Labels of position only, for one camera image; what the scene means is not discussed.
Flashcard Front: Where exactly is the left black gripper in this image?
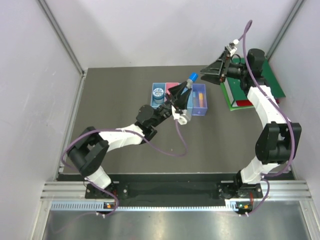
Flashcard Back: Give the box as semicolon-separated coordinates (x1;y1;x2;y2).
150;81;192;128

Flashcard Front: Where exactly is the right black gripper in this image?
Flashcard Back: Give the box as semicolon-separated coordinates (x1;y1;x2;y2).
200;51;249;86

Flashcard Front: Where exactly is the pink drawer box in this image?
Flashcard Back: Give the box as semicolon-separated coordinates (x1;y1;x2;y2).
165;82;179;94

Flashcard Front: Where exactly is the blue slime jar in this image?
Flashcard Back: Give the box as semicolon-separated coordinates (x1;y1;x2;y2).
152;87;165;105

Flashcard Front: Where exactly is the grey blue glue stick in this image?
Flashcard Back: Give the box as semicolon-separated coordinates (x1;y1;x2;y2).
186;72;198;89

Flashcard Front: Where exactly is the orange highlighter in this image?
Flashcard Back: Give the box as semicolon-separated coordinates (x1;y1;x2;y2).
198;92;204;108

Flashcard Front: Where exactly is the light green folder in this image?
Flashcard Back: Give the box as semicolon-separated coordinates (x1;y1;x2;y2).
220;78;253;111

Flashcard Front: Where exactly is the purple drawer box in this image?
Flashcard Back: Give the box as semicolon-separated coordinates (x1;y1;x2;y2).
192;83;208;117

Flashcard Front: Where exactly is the dark green binder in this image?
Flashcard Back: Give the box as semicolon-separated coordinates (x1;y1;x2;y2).
224;57;286;106

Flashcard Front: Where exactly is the red folder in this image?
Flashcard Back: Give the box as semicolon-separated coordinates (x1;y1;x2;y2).
236;98;280;107

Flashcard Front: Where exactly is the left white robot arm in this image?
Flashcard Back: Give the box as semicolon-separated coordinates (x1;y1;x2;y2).
62;79;193;199

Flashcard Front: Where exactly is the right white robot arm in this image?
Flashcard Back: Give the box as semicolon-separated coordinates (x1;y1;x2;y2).
200;48;302;199

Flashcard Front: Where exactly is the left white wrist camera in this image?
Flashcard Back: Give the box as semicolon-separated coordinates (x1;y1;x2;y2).
171;107;192;126

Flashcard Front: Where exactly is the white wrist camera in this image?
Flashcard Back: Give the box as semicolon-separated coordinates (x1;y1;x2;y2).
171;107;192;126
225;39;240;57

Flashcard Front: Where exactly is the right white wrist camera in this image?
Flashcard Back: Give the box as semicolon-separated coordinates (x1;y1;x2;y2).
225;39;240;57

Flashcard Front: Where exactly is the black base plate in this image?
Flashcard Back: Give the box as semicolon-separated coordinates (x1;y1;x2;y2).
84;180;263;200

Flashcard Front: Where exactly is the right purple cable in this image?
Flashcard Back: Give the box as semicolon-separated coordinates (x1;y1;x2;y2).
237;20;296;217

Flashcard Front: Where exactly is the purple cable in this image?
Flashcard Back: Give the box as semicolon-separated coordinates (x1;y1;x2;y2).
237;20;296;217
49;119;189;233

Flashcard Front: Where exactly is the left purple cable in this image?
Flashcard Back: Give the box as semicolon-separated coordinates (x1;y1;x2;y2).
49;119;189;233

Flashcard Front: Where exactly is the grey slotted cable duct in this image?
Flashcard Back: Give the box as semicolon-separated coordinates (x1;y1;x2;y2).
50;201;239;212

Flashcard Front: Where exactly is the aluminium front rail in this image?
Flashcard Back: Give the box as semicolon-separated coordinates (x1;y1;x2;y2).
40;180;312;201

